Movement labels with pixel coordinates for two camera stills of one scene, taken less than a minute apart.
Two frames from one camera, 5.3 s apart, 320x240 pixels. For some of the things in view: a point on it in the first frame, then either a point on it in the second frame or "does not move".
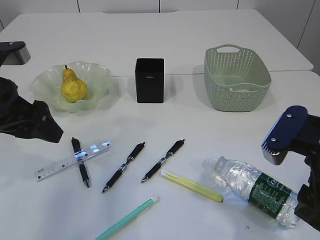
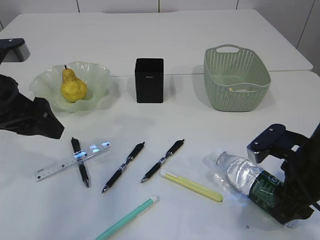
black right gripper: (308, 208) to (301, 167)
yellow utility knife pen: (196, 187) does not move
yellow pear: (73, 89) does not move
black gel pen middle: (131, 157) does not move
